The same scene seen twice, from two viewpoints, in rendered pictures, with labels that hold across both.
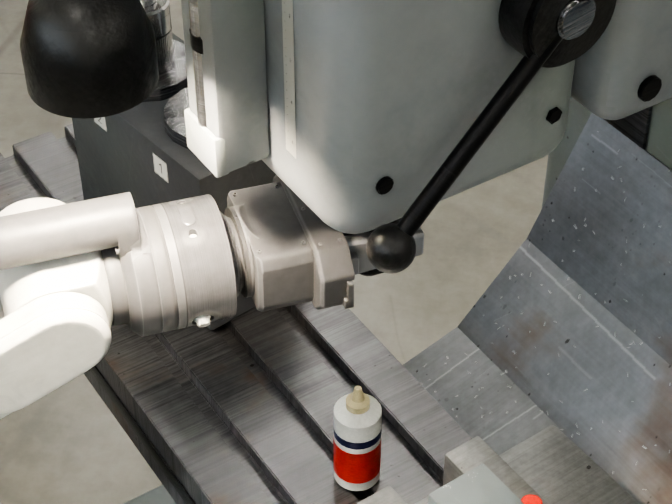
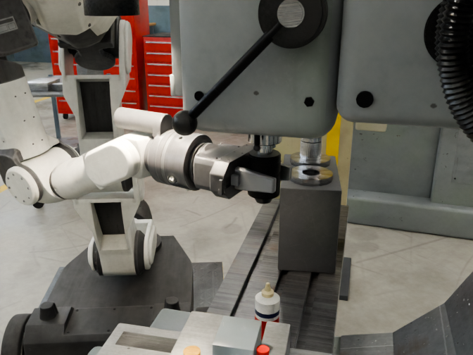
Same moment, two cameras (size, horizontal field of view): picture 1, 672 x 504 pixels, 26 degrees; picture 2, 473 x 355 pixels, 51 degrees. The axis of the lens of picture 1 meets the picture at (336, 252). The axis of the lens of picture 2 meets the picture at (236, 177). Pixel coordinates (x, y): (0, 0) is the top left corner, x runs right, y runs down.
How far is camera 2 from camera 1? 0.72 m
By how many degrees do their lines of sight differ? 45
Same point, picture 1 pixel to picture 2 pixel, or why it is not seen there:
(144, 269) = (155, 143)
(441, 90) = (231, 51)
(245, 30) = not seen: hidden behind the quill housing
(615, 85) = (343, 90)
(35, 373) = (105, 168)
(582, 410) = not seen: outside the picture
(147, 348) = (250, 263)
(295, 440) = not seen: hidden behind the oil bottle
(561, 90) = (314, 87)
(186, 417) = (234, 287)
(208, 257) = (178, 148)
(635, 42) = (352, 60)
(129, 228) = (157, 123)
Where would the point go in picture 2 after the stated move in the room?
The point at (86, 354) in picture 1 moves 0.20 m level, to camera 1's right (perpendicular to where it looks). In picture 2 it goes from (122, 167) to (203, 207)
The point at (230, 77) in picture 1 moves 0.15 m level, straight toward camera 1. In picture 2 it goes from (177, 43) to (75, 53)
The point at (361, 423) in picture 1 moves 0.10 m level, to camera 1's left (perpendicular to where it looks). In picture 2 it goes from (261, 301) to (220, 276)
